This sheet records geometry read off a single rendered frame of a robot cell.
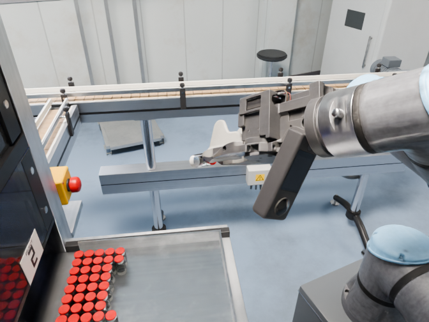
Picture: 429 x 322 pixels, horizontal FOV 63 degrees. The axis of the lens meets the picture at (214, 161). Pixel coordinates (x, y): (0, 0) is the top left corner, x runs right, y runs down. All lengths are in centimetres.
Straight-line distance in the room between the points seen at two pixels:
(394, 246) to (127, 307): 54
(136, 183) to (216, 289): 105
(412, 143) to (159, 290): 60
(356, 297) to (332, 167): 111
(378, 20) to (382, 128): 335
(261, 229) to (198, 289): 142
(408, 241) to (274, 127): 45
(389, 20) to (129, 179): 277
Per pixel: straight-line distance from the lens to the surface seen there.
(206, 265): 84
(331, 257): 212
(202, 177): 174
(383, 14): 368
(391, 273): 78
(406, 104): 35
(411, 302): 76
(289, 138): 42
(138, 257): 87
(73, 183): 92
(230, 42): 376
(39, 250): 78
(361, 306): 89
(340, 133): 38
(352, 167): 196
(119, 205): 241
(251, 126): 46
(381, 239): 78
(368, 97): 37
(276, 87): 163
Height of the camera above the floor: 153
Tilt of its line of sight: 34 degrees down
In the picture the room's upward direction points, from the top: straight up
